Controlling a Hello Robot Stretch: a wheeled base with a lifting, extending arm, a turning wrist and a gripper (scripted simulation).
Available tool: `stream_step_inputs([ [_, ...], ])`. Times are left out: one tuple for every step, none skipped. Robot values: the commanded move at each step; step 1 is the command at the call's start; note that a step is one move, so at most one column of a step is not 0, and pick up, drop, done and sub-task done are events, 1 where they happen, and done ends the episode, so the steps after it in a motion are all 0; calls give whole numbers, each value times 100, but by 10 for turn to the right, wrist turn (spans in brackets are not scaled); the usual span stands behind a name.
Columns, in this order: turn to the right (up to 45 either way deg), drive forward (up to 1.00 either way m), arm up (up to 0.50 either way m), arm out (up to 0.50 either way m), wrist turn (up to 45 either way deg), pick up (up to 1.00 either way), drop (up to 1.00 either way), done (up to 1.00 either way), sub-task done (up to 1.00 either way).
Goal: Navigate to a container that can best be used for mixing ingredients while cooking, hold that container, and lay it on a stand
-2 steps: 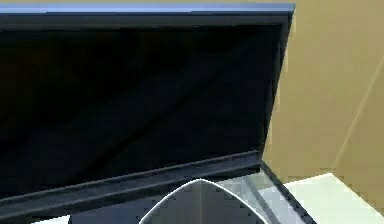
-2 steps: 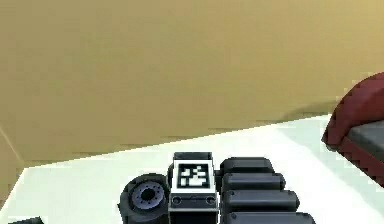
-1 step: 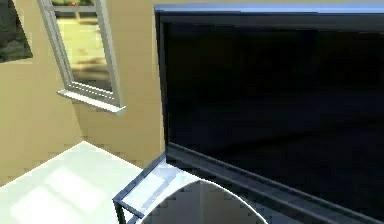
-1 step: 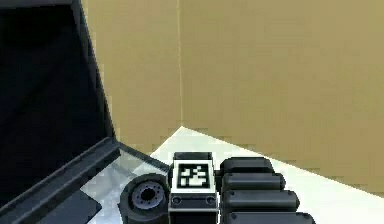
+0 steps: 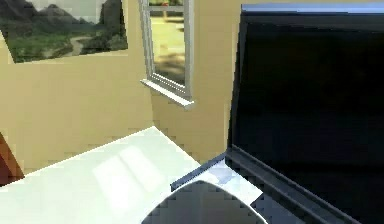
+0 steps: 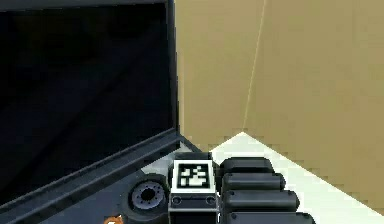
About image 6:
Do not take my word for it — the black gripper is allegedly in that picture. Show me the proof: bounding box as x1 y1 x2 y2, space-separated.
127 173 172 224

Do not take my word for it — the dark grey television stand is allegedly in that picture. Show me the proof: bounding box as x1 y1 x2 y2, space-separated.
36 141 214 224

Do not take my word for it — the small orange object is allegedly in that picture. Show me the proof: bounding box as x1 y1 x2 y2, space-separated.
103 214 124 224

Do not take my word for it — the black television set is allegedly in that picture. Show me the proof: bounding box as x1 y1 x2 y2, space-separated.
0 0 182 224

